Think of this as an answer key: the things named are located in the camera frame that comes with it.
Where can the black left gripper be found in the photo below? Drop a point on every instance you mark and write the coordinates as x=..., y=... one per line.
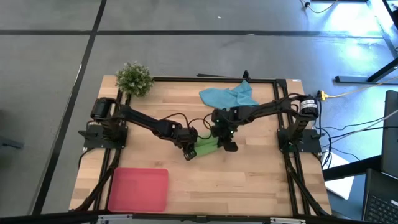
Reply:
x=188, y=138

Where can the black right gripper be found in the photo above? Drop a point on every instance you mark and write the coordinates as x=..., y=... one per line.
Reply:
x=225, y=124

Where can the green microfiber towel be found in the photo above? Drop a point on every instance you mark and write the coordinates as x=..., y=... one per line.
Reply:
x=206, y=149

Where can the blue microfiber towel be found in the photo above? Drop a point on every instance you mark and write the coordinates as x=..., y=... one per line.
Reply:
x=227, y=98

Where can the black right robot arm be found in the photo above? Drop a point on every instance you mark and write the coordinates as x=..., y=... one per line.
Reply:
x=267, y=109

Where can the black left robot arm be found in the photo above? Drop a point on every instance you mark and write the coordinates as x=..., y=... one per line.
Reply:
x=143, y=119

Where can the pink plastic basket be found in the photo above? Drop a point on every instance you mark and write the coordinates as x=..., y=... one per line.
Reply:
x=138, y=189

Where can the artificial green potted plant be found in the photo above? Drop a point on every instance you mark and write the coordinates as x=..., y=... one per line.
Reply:
x=134, y=79

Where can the white paper sheet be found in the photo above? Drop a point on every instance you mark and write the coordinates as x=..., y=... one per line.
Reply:
x=342, y=186

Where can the black desk beam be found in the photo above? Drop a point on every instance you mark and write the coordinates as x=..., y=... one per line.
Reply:
x=351, y=169

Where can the black desk leg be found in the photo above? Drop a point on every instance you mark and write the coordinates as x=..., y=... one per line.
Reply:
x=351, y=79

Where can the black monitor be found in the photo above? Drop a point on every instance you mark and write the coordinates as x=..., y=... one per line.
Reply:
x=391, y=140

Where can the black laptop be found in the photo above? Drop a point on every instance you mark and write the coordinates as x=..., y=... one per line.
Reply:
x=382, y=202

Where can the grey chair base leg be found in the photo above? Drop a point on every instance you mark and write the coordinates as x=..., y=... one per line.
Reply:
x=11, y=143

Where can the black clamp bracket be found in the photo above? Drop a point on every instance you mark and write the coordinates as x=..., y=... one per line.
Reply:
x=246, y=75

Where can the black aluminium table frame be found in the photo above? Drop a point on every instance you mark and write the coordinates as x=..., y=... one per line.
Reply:
x=186, y=79

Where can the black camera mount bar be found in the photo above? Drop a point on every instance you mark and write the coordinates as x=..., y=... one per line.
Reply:
x=199, y=219

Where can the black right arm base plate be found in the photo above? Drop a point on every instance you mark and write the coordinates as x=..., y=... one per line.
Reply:
x=311, y=141

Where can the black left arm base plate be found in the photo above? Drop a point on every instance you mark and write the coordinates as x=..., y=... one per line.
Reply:
x=93, y=141

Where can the silver metal bracket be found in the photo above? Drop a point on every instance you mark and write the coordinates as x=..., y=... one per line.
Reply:
x=287, y=221
x=113, y=218

